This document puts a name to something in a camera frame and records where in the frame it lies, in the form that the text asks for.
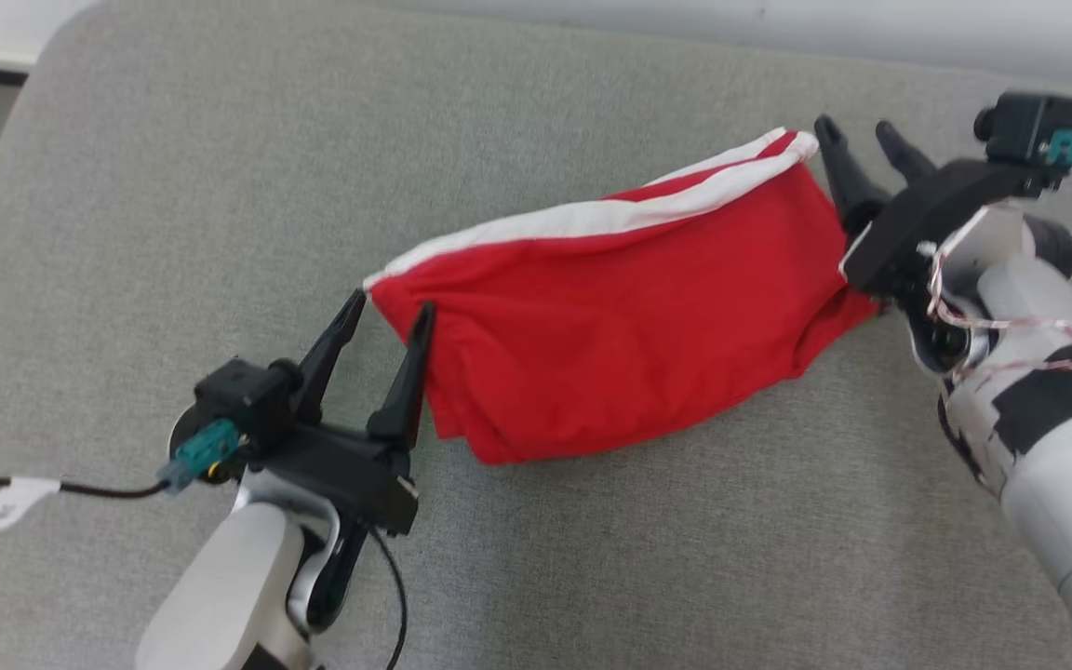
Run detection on white cable label tag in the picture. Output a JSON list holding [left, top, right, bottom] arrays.
[[0, 476, 62, 535]]

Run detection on red white-striped shorts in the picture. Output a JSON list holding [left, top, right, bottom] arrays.
[[362, 127, 881, 466]]

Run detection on thin red white wire bundle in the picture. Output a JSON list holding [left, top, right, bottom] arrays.
[[918, 209, 1072, 378]]

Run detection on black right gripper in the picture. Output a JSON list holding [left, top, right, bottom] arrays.
[[813, 114, 1049, 299]]

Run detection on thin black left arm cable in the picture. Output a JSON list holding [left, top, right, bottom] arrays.
[[364, 526, 409, 670]]

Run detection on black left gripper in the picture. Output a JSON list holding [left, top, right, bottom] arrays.
[[248, 288, 436, 538]]

